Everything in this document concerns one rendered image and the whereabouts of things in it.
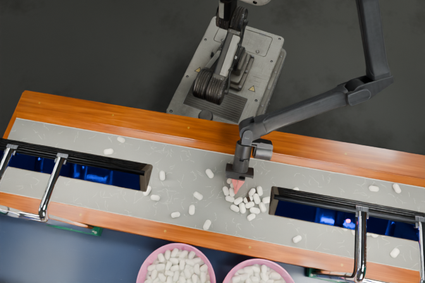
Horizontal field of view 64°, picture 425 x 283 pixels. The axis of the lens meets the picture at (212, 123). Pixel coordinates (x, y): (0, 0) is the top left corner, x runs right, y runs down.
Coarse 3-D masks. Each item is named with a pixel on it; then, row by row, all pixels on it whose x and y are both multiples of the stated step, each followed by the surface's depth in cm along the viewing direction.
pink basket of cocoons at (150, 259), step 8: (160, 248) 116; (168, 248) 119; (184, 248) 119; (192, 248) 117; (152, 256) 117; (200, 256) 118; (144, 264) 115; (208, 264) 115; (144, 272) 116; (144, 280) 117
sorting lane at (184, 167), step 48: (48, 144) 135; (96, 144) 134; (144, 144) 134; (96, 192) 127; (192, 192) 127; (240, 192) 127; (336, 192) 126; (384, 192) 126; (288, 240) 120; (336, 240) 120; (384, 240) 120
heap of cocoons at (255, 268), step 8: (256, 264) 118; (240, 272) 117; (248, 272) 116; (256, 272) 117; (264, 272) 116; (272, 272) 116; (232, 280) 115; (240, 280) 116; (248, 280) 115; (256, 280) 115; (264, 280) 115; (272, 280) 115; (280, 280) 116
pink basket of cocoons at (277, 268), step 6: (240, 264) 114; (246, 264) 116; (252, 264) 118; (258, 264) 118; (264, 264) 117; (270, 264) 116; (276, 264) 114; (234, 270) 115; (276, 270) 117; (282, 270) 114; (228, 276) 113; (282, 276) 116; (288, 276) 113; (288, 282) 115; (294, 282) 112
